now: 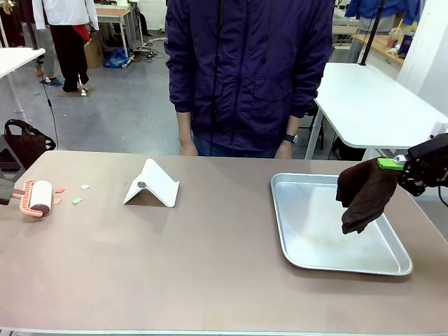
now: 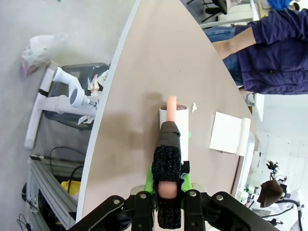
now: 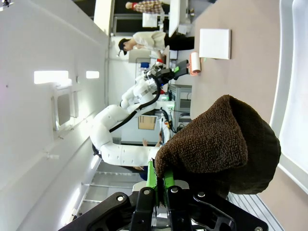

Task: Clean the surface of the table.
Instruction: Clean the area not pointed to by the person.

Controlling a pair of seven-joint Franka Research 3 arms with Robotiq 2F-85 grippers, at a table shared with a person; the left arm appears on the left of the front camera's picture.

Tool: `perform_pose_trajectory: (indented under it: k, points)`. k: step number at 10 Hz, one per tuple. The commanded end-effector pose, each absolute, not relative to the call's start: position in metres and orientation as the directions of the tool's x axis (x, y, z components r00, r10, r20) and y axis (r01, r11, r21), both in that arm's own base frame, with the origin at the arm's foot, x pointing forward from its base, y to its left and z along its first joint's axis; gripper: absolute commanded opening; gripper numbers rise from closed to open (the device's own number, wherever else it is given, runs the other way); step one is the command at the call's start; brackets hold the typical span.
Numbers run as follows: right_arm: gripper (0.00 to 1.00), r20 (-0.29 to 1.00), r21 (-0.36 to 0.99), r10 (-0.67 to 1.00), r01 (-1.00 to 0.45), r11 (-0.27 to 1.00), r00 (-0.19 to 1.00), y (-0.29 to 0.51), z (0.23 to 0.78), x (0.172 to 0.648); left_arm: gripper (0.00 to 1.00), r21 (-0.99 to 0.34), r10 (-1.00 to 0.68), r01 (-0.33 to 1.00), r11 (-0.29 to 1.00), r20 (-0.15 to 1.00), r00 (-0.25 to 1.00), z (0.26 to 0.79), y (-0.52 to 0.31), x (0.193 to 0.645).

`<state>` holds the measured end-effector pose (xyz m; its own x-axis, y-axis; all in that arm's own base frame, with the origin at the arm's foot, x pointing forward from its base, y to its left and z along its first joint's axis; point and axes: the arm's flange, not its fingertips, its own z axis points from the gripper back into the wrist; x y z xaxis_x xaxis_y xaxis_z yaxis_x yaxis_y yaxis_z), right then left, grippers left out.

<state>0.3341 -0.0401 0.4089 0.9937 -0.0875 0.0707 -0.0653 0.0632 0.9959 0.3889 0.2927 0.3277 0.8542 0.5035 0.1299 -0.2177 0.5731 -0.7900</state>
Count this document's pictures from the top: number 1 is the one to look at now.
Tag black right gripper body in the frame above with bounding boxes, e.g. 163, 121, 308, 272
396, 132, 448, 197

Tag pink white lint roller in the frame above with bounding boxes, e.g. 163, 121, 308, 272
11, 178, 54, 219

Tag dark brown towel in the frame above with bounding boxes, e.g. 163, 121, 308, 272
335, 160, 399, 236

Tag person's right forearm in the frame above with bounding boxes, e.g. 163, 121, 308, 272
175, 111, 195, 141

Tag person's left forearm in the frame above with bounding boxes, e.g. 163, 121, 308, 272
284, 114, 302, 136

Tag person's left hand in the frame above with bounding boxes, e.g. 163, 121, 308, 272
274, 141, 294, 160

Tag person's right hand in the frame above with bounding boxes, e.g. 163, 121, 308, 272
178, 136, 199, 157

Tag large white table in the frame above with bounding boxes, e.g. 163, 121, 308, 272
304, 62, 448, 161

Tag silver metal tray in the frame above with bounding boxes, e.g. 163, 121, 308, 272
269, 172, 414, 277

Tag small white table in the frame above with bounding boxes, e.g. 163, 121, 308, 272
0, 47, 47, 122

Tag wooden workbench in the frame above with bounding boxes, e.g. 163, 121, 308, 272
352, 33, 407, 67

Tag dark blue box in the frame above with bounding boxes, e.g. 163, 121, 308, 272
396, 32, 416, 60

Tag plastic drink cup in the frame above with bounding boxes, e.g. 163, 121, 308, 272
386, 19, 403, 55

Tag bystander in white shirt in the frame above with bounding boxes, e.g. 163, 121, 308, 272
31, 0, 101, 96

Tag black vertical pole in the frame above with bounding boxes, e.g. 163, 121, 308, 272
358, 0, 386, 67

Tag bystander in dark red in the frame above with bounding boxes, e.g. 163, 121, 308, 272
0, 0, 26, 48

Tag brown cardboard box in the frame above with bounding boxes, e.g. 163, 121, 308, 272
83, 31, 105, 69

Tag white folded roller stand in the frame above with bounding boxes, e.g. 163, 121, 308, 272
122, 157, 181, 209

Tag blue plastic bag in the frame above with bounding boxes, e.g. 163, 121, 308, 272
104, 48, 128, 69

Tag hanging blue jacket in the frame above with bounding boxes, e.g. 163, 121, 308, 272
344, 0, 423, 26

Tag blue jeans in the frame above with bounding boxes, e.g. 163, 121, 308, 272
191, 134, 278, 159

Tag person in navy jacket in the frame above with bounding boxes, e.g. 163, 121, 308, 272
163, 0, 334, 153

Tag wood top desk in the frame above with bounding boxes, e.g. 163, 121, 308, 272
93, 6, 145, 59

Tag thin black floor cable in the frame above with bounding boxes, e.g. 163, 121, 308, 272
38, 59, 60, 152

